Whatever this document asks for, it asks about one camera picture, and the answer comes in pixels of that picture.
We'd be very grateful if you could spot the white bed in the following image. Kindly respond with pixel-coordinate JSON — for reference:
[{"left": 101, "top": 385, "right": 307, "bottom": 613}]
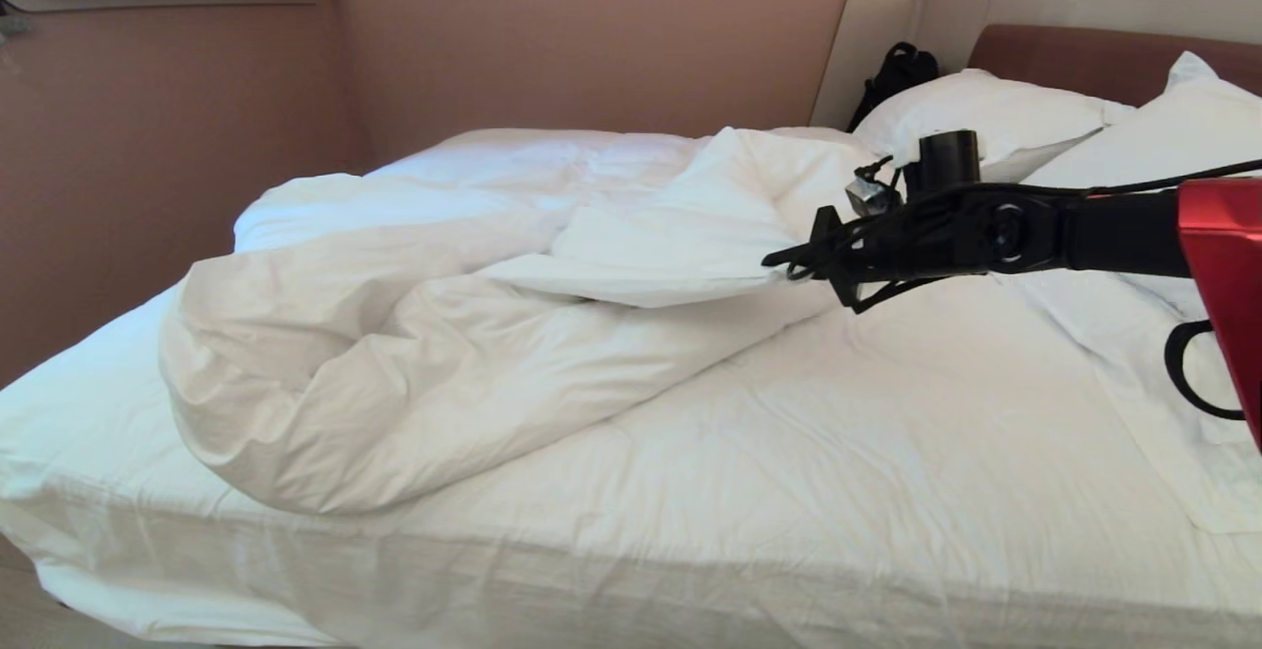
[{"left": 0, "top": 125, "right": 1262, "bottom": 649}]

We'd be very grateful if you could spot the white rumpled duvet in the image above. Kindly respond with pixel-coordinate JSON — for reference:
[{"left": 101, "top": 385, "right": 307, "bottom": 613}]
[{"left": 158, "top": 125, "right": 888, "bottom": 518}]

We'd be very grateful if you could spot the black backpack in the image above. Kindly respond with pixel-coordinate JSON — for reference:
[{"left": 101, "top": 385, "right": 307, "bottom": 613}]
[{"left": 845, "top": 41, "right": 941, "bottom": 133}]

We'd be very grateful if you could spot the white pillow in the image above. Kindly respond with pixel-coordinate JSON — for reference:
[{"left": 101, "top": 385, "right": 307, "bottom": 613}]
[
  {"left": 1021, "top": 50, "right": 1262, "bottom": 320},
  {"left": 852, "top": 67, "right": 1137, "bottom": 175}
]

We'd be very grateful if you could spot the black cable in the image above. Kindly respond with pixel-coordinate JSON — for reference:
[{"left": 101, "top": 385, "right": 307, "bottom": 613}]
[{"left": 1163, "top": 319, "right": 1249, "bottom": 423}]

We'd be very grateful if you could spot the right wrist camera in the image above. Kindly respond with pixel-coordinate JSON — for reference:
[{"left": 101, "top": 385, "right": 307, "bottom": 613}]
[{"left": 845, "top": 157, "right": 904, "bottom": 222}]

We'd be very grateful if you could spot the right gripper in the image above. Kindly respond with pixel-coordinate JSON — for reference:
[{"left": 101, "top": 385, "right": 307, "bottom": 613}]
[{"left": 761, "top": 185, "right": 979, "bottom": 316}]

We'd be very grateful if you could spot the brown padded headboard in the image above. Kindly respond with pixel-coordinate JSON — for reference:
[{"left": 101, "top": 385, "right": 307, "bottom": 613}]
[{"left": 966, "top": 24, "right": 1262, "bottom": 108}]

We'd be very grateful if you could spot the beige headboard panel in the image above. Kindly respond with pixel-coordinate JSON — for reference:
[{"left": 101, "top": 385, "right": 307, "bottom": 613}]
[{"left": 808, "top": 0, "right": 1262, "bottom": 130}]

